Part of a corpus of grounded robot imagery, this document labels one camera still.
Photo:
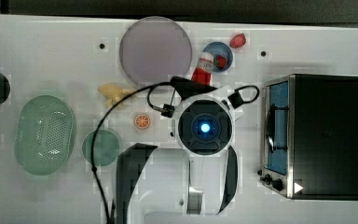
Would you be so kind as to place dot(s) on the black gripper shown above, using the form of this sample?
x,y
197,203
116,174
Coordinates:
x,y
187,88

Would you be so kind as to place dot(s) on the red ketchup bottle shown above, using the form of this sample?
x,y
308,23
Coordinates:
x,y
202,73

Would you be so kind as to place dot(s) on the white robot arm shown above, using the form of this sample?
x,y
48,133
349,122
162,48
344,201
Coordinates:
x,y
199,176

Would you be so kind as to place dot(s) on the grey round plate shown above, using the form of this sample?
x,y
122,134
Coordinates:
x,y
153,50

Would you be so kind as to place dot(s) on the red toy strawberry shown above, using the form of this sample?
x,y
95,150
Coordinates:
x,y
220,61

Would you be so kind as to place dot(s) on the small blue bowl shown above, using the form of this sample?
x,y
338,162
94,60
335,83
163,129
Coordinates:
x,y
220,48

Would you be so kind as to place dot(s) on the orange slice toy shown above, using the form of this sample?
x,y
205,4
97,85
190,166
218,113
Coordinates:
x,y
142,121

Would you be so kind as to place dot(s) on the yellow toy banana bunch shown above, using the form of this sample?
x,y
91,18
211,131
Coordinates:
x,y
113,93

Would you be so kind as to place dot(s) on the red toy fruit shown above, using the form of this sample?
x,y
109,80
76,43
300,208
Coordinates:
x,y
238,41

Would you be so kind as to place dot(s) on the green cup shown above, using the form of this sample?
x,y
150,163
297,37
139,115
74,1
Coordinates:
x,y
106,148

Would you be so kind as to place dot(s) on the green perforated colander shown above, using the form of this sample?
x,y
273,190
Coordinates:
x,y
45,135

